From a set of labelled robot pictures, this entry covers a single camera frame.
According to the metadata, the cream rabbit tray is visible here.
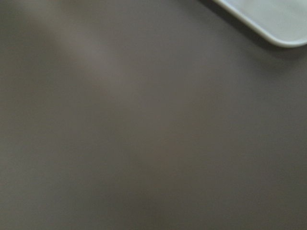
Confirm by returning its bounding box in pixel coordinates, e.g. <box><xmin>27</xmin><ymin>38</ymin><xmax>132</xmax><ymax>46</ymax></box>
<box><xmin>214</xmin><ymin>0</ymin><xmax>307</xmax><ymax>48</ymax></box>

